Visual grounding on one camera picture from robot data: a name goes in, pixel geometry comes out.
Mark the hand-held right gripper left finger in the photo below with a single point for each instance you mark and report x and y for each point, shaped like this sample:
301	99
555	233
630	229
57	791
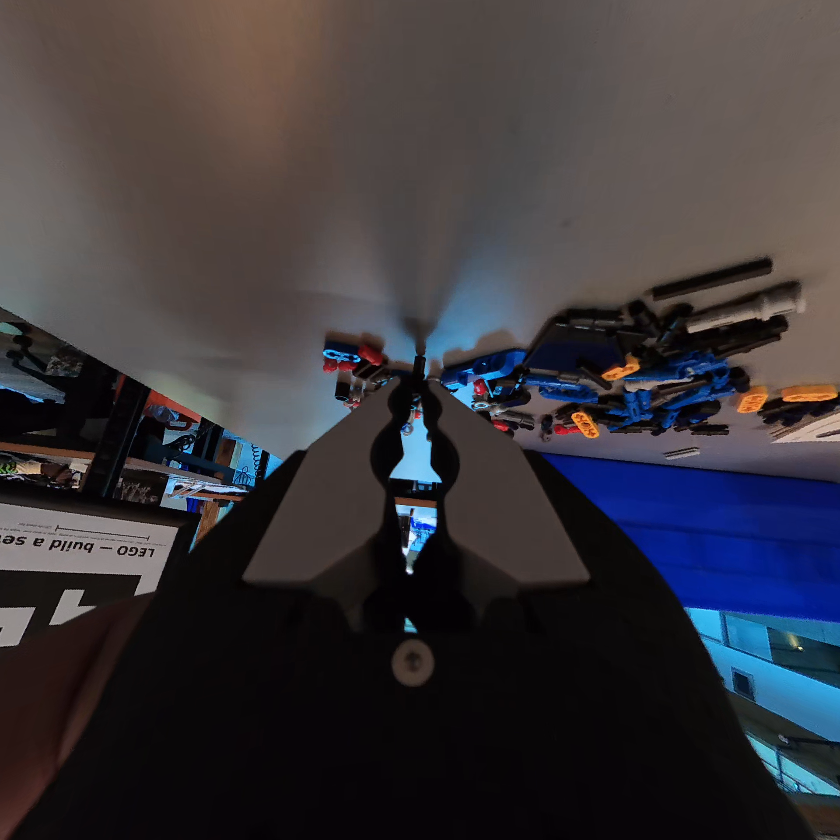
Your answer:
315	525

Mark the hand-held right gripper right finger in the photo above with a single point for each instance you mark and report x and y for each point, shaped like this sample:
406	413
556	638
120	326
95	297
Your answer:
512	525

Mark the small black lego pin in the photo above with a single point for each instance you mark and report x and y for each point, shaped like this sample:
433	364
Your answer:
419	367

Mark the pile of small lego pieces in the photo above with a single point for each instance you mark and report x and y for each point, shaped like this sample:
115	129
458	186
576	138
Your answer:
643	394

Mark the lego instruction booklet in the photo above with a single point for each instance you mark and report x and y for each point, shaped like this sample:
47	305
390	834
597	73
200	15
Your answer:
810	430

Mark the blue plastic bin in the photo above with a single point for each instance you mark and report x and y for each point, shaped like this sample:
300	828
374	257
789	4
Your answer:
722	538

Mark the black metal shelving rack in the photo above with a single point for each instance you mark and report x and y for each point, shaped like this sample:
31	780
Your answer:
118	433

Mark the framed black and white marker sign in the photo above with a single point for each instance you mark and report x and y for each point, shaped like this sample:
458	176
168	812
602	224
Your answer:
72	558

